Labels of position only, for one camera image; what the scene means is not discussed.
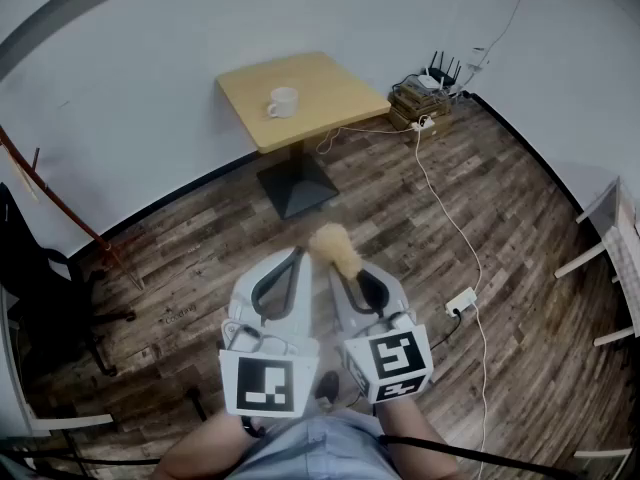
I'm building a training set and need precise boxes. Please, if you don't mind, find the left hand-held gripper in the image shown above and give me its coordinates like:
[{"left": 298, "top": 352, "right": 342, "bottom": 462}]
[{"left": 218, "top": 246, "right": 322, "bottom": 420}]

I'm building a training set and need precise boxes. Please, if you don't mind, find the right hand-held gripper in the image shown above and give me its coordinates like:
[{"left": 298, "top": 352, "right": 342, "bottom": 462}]
[{"left": 327, "top": 263, "right": 434, "bottom": 405}]

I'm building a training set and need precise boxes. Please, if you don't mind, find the tan fluffy sponge brush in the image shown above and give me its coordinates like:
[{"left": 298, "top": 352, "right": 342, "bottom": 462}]
[{"left": 308, "top": 222, "right": 363, "bottom": 280}]

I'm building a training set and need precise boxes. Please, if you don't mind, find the white ceramic mug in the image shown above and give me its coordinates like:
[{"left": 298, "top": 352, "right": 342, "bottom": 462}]
[{"left": 265, "top": 86, "right": 300, "bottom": 119}]

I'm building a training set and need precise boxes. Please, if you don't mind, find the person's left forearm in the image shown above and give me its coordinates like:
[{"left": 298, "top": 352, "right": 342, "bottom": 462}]
[{"left": 158, "top": 410, "right": 251, "bottom": 480}]

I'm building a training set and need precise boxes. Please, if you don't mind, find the person's right forearm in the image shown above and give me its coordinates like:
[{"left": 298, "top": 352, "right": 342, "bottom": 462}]
[{"left": 372, "top": 396, "right": 459, "bottom": 480}]

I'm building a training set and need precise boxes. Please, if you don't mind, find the person's black shoe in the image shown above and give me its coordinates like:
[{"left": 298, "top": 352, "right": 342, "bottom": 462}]
[{"left": 314, "top": 372, "right": 342, "bottom": 402}]

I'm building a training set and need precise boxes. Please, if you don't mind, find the person's light blue shirt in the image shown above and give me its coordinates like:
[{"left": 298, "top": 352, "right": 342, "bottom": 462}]
[{"left": 227, "top": 409, "right": 404, "bottom": 480}]

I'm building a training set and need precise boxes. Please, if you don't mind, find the red metal stand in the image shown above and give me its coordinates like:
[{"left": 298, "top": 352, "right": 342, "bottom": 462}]
[{"left": 0, "top": 125, "right": 146, "bottom": 290}]

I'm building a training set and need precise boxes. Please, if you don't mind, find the brown cardboard box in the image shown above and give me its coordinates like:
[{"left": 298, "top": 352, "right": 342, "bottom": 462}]
[{"left": 388, "top": 103, "right": 454, "bottom": 138}]

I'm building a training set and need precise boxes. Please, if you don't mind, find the yellowish cardboard box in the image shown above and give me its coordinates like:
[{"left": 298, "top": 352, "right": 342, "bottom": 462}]
[{"left": 391, "top": 83, "right": 442, "bottom": 111}]

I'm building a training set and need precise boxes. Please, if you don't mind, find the black office chair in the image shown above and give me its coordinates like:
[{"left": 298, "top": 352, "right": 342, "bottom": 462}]
[{"left": 0, "top": 182, "right": 139, "bottom": 377}]

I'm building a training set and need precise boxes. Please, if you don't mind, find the black router with antennas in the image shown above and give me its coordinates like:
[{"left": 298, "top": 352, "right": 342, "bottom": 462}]
[{"left": 426, "top": 51, "right": 464, "bottom": 92}]

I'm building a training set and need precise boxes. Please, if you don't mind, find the white table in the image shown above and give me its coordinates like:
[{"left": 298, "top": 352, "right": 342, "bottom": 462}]
[{"left": 553, "top": 175, "right": 640, "bottom": 464}]

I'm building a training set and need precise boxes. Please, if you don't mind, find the black table pedestal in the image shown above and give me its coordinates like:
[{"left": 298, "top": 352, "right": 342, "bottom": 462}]
[{"left": 256, "top": 140, "right": 342, "bottom": 221}]

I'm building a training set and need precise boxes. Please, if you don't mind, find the black floor cable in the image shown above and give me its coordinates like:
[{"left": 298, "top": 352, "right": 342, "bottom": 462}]
[{"left": 185, "top": 386, "right": 207, "bottom": 423}]

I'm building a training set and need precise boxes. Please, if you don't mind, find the long white cable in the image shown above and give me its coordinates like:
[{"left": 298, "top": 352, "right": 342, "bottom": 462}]
[{"left": 413, "top": 126, "right": 491, "bottom": 455}]

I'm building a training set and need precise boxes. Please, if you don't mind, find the white looped cable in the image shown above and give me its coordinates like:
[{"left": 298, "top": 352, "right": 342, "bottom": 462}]
[{"left": 314, "top": 126, "right": 419, "bottom": 156}]

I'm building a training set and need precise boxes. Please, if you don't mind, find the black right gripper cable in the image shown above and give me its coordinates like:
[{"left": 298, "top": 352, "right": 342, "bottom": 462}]
[{"left": 377, "top": 433, "right": 569, "bottom": 480}]

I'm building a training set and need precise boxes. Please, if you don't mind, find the white desk frame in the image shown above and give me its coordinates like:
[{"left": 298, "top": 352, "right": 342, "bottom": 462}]
[{"left": 0, "top": 287, "right": 116, "bottom": 480}]

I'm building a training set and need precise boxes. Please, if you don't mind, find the white wall cable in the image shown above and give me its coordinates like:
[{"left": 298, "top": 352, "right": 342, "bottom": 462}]
[{"left": 468, "top": 0, "right": 532, "bottom": 72}]

